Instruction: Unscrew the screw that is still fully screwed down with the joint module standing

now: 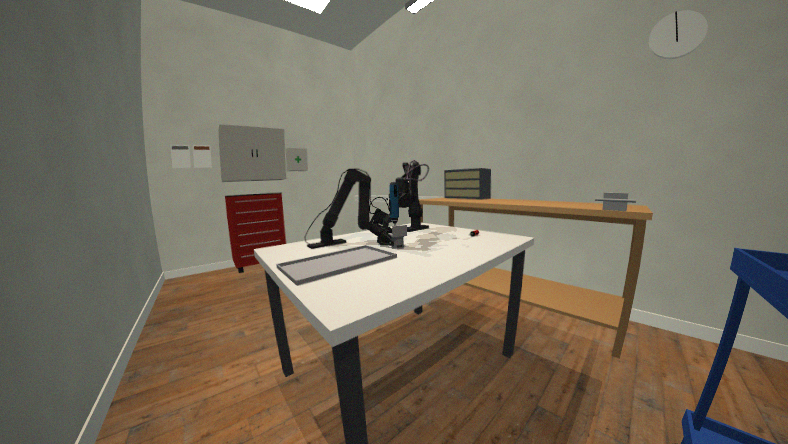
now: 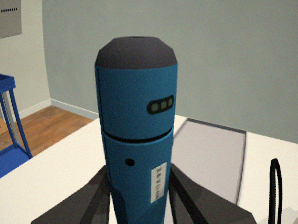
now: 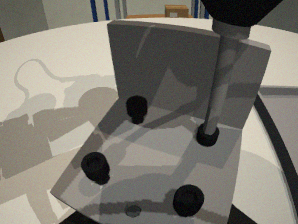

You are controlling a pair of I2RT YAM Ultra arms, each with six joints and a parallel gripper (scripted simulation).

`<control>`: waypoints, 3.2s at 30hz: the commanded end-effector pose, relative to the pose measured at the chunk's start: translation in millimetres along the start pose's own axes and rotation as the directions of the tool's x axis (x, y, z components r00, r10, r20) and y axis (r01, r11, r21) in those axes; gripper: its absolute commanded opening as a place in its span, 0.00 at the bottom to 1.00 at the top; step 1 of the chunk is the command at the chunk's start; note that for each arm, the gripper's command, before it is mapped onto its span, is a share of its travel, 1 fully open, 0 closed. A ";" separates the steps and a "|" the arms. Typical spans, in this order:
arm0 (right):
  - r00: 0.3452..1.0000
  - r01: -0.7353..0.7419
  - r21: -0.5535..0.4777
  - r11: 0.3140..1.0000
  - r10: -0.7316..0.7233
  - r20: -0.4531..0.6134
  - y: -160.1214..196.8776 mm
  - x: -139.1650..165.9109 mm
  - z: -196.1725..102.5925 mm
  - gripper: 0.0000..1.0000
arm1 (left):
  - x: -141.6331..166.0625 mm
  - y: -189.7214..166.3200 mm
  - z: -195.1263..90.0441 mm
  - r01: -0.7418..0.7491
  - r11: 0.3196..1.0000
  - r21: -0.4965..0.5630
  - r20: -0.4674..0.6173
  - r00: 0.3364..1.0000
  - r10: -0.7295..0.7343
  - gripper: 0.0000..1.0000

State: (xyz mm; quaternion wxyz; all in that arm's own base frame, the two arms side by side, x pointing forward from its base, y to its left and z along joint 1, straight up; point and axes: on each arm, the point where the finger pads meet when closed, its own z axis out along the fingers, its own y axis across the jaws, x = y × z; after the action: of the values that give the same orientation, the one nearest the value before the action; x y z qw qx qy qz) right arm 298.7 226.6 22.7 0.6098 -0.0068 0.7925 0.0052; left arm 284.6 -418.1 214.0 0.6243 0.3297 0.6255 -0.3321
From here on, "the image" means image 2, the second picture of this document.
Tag grey rectangular tray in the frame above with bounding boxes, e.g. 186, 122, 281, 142
171, 117, 248, 206

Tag dark blue electric screwdriver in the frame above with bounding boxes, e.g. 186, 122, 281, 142
94, 36, 178, 224

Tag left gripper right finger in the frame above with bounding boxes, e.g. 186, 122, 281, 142
168, 163, 257, 224

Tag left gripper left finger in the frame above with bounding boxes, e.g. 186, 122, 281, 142
31, 165, 110, 224

